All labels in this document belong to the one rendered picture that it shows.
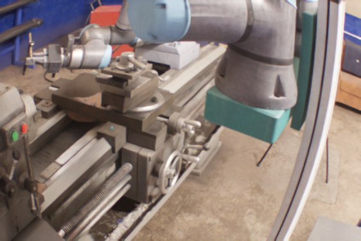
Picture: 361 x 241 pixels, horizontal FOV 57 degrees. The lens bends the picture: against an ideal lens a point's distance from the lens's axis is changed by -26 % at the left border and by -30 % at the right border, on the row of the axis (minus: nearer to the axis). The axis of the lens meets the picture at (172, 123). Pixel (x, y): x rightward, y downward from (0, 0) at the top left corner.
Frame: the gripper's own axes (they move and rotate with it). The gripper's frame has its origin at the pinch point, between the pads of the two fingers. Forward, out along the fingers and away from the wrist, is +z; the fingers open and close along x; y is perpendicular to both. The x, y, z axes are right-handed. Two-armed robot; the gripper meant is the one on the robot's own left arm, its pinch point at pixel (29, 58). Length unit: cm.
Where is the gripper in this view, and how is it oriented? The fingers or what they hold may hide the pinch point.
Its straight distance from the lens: 141.1
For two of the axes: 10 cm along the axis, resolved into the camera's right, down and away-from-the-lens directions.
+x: -3.7, -6.6, 6.5
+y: -3.4, 7.5, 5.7
